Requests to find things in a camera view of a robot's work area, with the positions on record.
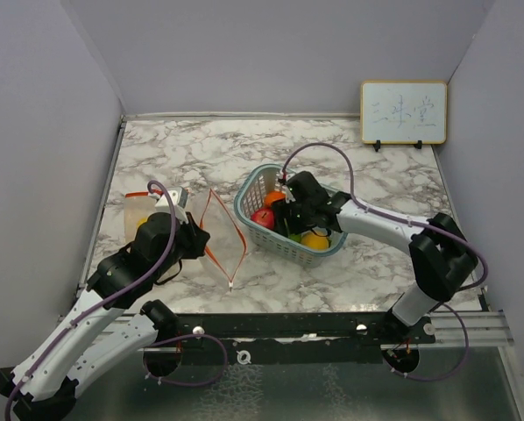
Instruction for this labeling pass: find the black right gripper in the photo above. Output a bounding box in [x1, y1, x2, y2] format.
[272, 196, 315, 239]

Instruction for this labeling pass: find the green lime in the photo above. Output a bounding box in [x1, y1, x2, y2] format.
[288, 234, 302, 243]

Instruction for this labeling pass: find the clear zip top bag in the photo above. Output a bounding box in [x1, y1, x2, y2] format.
[124, 190, 202, 282]
[191, 189, 247, 292]

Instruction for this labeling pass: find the yellow lemon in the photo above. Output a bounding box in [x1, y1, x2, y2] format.
[136, 217, 148, 229]

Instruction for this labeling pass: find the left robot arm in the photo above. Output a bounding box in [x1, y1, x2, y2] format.
[0, 212, 209, 420]

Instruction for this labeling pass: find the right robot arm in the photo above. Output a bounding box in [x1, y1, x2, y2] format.
[278, 171, 479, 343]

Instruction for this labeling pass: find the red apple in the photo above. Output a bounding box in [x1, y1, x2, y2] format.
[251, 207, 275, 231]

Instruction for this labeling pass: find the orange yellow peach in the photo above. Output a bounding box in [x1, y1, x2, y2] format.
[301, 232, 329, 251]

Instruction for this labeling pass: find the orange tomato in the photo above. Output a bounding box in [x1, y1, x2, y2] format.
[264, 190, 286, 208]

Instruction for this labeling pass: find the light blue plastic basket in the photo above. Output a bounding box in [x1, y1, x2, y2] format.
[234, 163, 347, 268]

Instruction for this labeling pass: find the small whiteboard with stand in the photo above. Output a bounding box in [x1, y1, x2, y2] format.
[360, 80, 448, 150]

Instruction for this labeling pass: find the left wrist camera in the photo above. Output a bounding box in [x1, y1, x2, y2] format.
[153, 187, 188, 223]

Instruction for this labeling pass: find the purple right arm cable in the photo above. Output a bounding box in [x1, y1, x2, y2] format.
[279, 142, 489, 290]

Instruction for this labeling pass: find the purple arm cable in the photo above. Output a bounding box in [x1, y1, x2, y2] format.
[3, 180, 178, 421]
[279, 142, 489, 290]

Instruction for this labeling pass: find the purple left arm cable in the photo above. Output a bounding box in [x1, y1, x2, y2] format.
[3, 180, 178, 421]

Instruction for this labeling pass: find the black mounting rail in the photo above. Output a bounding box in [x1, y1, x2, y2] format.
[143, 312, 435, 371]

